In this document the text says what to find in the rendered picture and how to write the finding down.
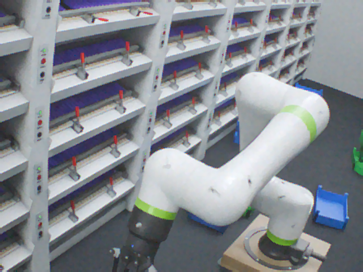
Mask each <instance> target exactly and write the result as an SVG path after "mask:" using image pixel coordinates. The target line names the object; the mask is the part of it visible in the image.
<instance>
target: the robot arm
mask: <svg viewBox="0 0 363 272"><path fill-rule="evenodd" d="M235 99H236V102H237V114H238V120H239V129H240V152H239V153H238V154H237V155H235V156H234V157H233V158H231V160H230V161H228V162H227V163H226V164H224V166H222V167H220V168H218V169H215V168H213V167H209V166H207V165H206V164H203V163H201V162H200V161H198V160H196V159H193V158H192V157H191V156H189V155H187V154H186V153H183V152H182V151H180V150H176V149H173V148H166V149H163V150H158V151H157V152H155V153H153V155H151V156H150V158H149V159H147V162H146V163H145V167H144V170H143V180H142V184H141V186H140V190H139V193H138V197H137V198H136V200H135V204H134V208H133V209H132V211H131V214H130V217H129V219H128V221H127V224H126V226H127V227H128V228H129V231H128V232H127V234H126V238H125V241H124V244H123V246H122V247H121V248H119V249H118V248H115V249H114V248H111V249H109V264H108V269H107V272H117V267H118V262H119V257H121V259H122V264H121V265H120V268H119V269H120V270H119V272H129V271H131V272H144V271H145V270H149V271H148V272H159V271H156V269H155V268H154V261H153V260H154V257H155V255H156V253H157V249H158V248H159V247H160V243H161V241H166V239H167V236H168V234H169V231H170V229H171V227H172V224H173V222H174V220H175V218H176V215H177V212H178V210H179V208H180V207H181V208H183V209H185V210H188V211H189V212H190V213H192V214H194V215H196V216H197V217H199V218H200V219H202V220H203V221H205V222H207V223H209V224H211V225H214V226H215V225H217V226H225V225H228V224H231V223H233V222H236V221H237V220H238V219H239V218H240V217H241V216H242V215H243V214H244V211H246V208H247V207H248V206H251V207H252V208H254V209H256V210H259V211H260V212H263V213H264V214H266V215H268V216H269V217H270V219H269V221H268V223H267V230H266V233H265V234H264V235H263V236H261V237H260V239H259V241H258V248H259V250H260V252H262V253H263V255H266V256H267V257H269V258H270V259H273V260H277V261H287V260H289V261H290V263H291V264H293V265H294V266H295V265H297V264H299V262H301V260H307V258H309V257H313V258H314V259H315V258H316V260H319V261H322V262H325V260H326V259H327V258H326V257H324V256H323V255H322V254H319V253H316V252H315V251H313V250H314V249H313V248H312V247H310V246H309V245H310V242H308V241H306V240H303V239H301V238H300V237H301V234H302V232H303V230H304V227H305V225H306V222H307V219H308V218H309V216H310V212H311V210H312V207H313V204H314V197H313V195H312V194H311V192H310V191H308V189H305V188H303V187H301V186H299V185H296V184H293V183H291V182H289V183H288V182H287V181H283V180H281V179H279V178H277V177H276V176H275V174H277V172H279V171H280V170H281V169H282V168H283V167H284V166H286V164H287V163H289V162H290V160H293V158H295V157H296V156H297V155H299V154H300V153H301V152H303V151H304V150H305V149H306V148H307V147H308V146H309V145H310V144H311V143H312V142H313V141H314V140H315V139H316V138H317V137H318V136H319V135H320V134H321V133H322V131H323V130H324V129H325V128H326V126H327V123H328V122H329V116H330V113H329V109H328V105H327V103H326V102H325V100H324V99H323V98H322V97H321V96H318V95H317V94H316V93H314V92H309V91H306V90H302V89H300V88H295V87H293V86H290V85H288V84H286V83H283V82H281V81H278V80H277V79H274V78H272V77H270V76H269V75H267V74H264V73H261V72H253V73H249V74H246V75H244V76H243V77H242V78H241V79H240V80H239V81H238V83H237V86H236V89H235Z"/></svg>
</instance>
